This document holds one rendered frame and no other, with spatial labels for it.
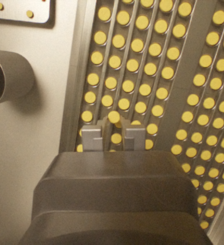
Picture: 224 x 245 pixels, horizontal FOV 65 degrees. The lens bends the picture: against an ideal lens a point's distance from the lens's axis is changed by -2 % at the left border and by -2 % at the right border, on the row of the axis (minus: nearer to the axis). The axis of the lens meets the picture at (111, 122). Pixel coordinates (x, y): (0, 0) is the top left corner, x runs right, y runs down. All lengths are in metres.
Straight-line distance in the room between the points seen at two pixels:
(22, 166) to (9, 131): 0.08
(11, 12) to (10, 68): 0.12
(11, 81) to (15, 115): 0.11
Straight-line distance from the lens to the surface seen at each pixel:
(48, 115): 0.36
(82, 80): 0.17
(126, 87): 0.18
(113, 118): 0.16
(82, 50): 0.17
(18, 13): 0.37
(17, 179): 0.45
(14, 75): 0.30
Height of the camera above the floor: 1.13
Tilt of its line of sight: 73 degrees down
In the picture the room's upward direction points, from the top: 178 degrees counter-clockwise
